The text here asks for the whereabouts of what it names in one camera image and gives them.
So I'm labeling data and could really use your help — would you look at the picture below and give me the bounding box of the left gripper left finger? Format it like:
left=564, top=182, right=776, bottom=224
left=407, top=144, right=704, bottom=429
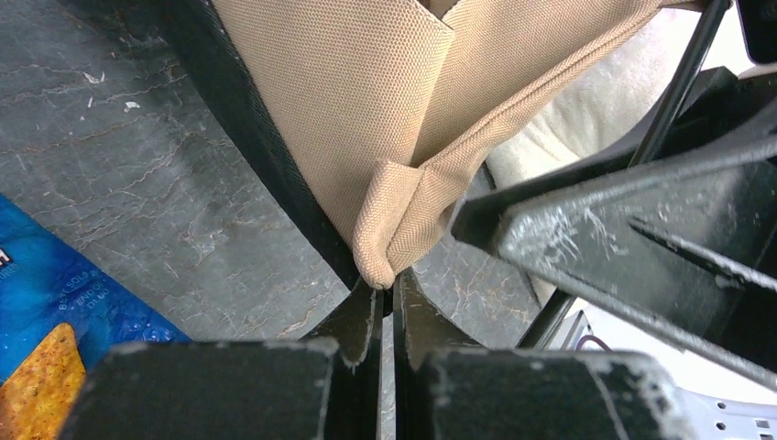
left=60, top=283, right=384, bottom=439

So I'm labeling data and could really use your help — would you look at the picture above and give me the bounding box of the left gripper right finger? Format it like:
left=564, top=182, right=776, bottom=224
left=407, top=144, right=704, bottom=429
left=393, top=270, right=695, bottom=439

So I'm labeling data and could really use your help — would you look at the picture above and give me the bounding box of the tan pet tent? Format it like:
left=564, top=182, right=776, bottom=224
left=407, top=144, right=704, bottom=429
left=153, top=0, right=666, bottom=289

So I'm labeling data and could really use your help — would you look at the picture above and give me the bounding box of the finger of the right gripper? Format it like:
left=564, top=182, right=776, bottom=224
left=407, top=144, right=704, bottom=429
left=450, top=66, right=777, bottom=393

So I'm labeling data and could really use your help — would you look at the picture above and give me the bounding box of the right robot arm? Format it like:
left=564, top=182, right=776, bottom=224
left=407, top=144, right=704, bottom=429
left=453, top=67, right=776, bottom=439

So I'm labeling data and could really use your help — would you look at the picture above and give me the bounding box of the white fluffy pet cushion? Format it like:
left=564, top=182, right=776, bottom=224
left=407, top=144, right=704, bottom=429
left=485, top=5, right=760, bottom=305

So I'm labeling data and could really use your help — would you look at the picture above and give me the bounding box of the blue Doritos chip bag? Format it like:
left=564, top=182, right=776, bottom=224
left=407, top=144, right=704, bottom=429
left=1, top=198, right=189, bottom=439

